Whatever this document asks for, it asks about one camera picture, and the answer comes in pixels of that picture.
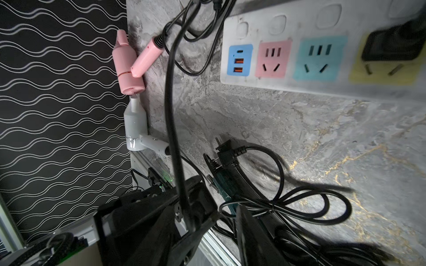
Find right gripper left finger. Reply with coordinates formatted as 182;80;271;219
93;176;219;266

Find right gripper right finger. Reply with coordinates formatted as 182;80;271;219
236;206;289;266

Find black cord pink dryer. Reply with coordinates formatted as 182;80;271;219
162;1;204;233

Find white multicolour power strip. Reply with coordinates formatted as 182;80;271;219
220;1;426;102

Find black cord white back dryer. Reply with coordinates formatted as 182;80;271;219
160;1;236;76

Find white dryer front left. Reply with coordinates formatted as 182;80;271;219
124;94;170;156

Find pink hair dryer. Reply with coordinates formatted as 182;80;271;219
112;29;165;95

